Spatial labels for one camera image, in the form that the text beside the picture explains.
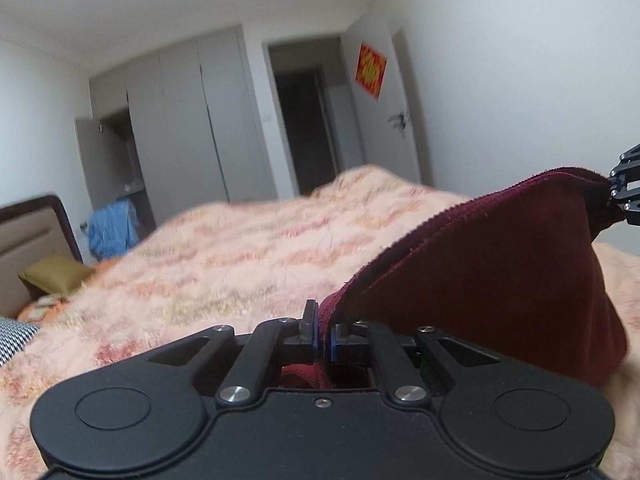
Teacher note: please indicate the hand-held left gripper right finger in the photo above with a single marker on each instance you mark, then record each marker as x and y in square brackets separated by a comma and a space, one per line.
[331, 347]

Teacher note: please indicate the white room door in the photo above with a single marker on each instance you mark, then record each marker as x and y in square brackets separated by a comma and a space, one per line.
[395, 160]

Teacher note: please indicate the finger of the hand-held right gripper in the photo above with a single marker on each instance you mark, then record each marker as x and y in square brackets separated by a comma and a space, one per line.
[629, 170]
[627, 202]

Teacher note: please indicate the pink floral blanket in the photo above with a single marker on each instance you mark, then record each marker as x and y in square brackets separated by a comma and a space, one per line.
[200, 270]

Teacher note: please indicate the houndstooth patterned pillow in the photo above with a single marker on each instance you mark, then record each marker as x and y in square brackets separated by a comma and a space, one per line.
[12, 340]

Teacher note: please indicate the beige padded bed headboard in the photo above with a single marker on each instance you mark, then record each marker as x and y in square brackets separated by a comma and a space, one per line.
[30, 240]

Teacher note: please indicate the red diamond door decoration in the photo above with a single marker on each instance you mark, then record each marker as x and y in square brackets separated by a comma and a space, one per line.
[371, 71]

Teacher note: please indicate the olive green pillow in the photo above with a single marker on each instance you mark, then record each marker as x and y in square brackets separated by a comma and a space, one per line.
[55, 275]

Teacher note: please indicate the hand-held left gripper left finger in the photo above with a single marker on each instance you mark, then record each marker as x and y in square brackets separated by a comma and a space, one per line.
[311, 332]

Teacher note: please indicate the dark red long-sleeved sweater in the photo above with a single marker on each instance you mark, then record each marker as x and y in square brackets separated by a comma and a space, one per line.
[475, 285]

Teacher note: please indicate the open doorway frame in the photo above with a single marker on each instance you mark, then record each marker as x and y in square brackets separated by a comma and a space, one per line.
[270, 110]

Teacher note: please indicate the blue garment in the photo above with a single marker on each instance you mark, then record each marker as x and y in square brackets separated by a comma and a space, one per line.
[112, 230]

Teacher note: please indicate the grey built-in wardrobe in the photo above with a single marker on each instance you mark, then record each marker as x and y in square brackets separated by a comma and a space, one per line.
[200, 125]

